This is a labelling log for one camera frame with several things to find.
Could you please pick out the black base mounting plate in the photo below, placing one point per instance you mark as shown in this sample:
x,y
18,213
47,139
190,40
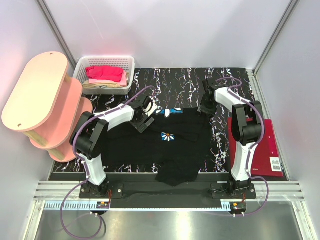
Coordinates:
x,y
122,185

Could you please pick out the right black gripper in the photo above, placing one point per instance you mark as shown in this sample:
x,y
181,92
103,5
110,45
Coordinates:
x,y
202,108

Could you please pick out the beige garment in basket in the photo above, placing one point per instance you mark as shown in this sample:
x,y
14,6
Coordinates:
x,y
100,85

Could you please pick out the magenta t-shirt in basket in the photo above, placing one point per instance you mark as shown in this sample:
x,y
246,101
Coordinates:
x,y
104,72

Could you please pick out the pink three-tier wooden shelf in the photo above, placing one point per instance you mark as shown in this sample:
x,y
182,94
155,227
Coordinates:
x,y
46,105

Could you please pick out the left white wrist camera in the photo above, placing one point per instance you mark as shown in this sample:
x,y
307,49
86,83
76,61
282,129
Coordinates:
x,y
150,109

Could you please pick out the white plastic laundry basket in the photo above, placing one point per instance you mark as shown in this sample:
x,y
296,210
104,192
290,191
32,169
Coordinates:
x,y
127,63

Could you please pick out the light pink garment in basket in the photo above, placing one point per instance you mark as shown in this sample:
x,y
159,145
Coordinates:
x,y
122,83

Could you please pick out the folded red t-shirt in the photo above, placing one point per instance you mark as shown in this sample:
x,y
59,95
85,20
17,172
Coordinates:
x,y
264,159

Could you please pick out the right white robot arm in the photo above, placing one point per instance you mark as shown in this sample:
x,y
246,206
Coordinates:
x,y
247,128

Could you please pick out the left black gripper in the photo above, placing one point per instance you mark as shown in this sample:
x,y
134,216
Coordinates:
x,y
140,126

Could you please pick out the black t-shirt with daisy print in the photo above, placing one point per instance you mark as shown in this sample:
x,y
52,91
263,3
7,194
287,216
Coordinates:
x,y
177,145

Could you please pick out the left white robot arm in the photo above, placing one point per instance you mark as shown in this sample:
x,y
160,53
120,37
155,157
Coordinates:
x,y
88,139

